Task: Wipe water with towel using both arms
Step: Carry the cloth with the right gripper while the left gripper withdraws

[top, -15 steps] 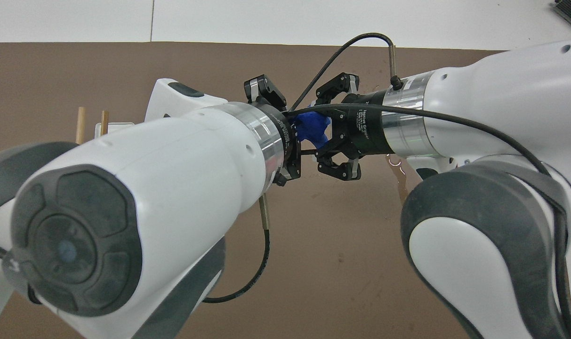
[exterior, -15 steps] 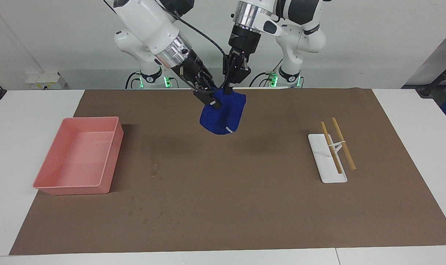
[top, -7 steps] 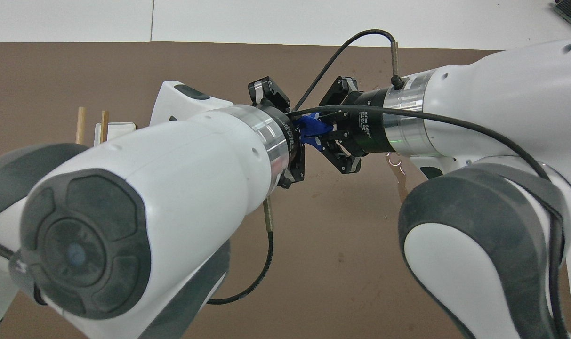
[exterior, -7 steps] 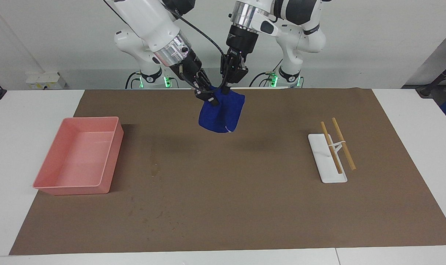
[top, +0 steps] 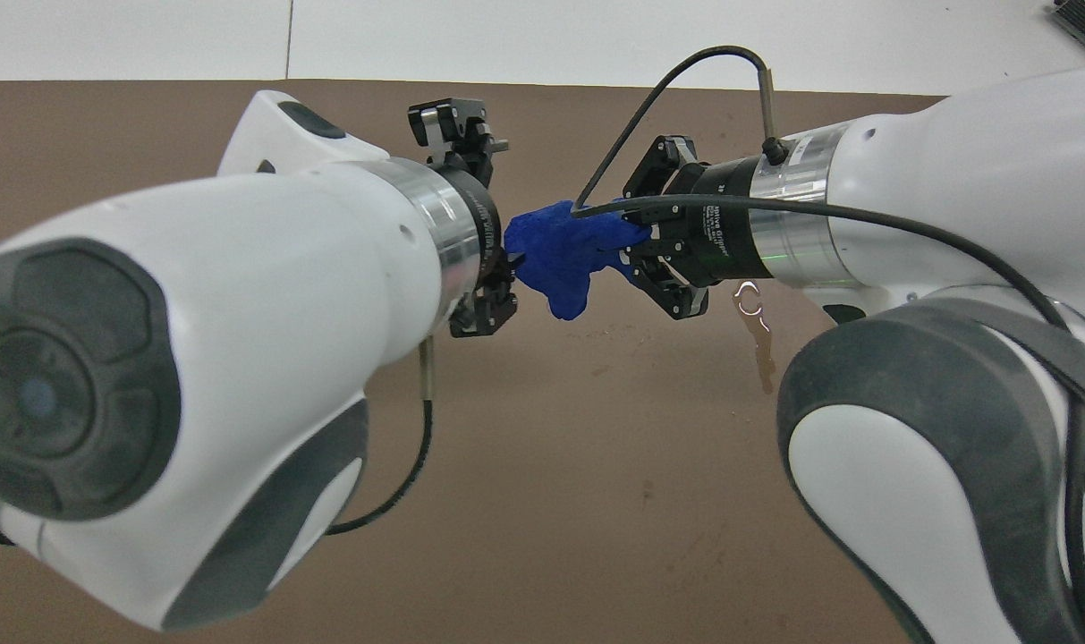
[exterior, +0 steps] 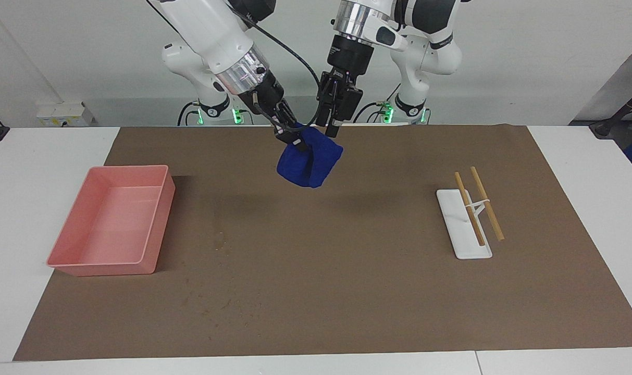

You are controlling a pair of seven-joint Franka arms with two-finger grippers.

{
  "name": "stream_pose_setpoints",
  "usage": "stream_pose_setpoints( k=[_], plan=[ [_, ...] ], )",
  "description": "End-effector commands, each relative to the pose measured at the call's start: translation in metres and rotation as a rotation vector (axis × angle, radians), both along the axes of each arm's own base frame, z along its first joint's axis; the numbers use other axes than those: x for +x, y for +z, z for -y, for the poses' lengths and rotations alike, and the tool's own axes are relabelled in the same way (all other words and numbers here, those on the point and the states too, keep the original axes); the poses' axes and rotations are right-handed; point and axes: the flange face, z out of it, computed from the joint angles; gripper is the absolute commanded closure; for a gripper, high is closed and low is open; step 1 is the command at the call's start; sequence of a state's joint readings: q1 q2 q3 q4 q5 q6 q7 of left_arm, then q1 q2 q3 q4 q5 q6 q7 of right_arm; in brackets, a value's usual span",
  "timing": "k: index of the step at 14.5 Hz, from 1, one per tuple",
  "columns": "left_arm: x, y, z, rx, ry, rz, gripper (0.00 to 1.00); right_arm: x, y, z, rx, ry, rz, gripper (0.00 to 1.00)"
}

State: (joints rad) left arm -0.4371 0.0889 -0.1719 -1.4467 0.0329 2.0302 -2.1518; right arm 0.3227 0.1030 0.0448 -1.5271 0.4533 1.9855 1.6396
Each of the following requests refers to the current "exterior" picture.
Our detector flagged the blue towel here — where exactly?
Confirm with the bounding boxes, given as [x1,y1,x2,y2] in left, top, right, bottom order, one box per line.
[276,124,344,189]

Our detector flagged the brown table mat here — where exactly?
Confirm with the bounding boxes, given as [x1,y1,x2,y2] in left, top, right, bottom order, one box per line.
[13,124,632,361]

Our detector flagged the wooden rack rod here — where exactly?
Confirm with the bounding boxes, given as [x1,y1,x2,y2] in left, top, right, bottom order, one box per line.
[470,166,505,241]
[454,172,486,246]

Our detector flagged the pink plastic bin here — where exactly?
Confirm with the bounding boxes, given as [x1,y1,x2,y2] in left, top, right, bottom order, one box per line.
[46,165,176,277]

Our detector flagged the black tripod stand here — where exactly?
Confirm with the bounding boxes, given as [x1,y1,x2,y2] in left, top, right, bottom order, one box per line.
[589,82,632,139]

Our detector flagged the black base cable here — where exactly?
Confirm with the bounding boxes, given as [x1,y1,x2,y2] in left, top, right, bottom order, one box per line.
[353,83,401,124]
[177,101,200,126]

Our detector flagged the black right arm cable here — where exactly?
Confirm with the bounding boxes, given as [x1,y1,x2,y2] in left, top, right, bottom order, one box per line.
[240,10,323,128]

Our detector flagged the white wall socket box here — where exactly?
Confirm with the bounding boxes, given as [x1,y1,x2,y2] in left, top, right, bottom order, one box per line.
[36,102,93,127]

